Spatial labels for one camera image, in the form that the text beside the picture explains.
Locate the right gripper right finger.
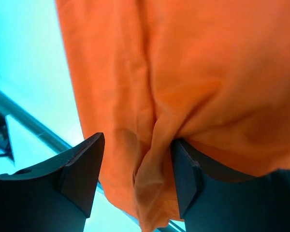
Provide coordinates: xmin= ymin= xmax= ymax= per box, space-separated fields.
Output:
xmin=171 ymin=139 xmax=290 ymax=232

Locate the orange t shirt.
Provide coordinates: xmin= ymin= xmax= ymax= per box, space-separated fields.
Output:
xmin=56 ymin=0 xmax=290 ymax=232

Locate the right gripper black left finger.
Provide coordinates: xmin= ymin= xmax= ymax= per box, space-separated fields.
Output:
xmin=0 ymin=132 xmax=105 ymax=232

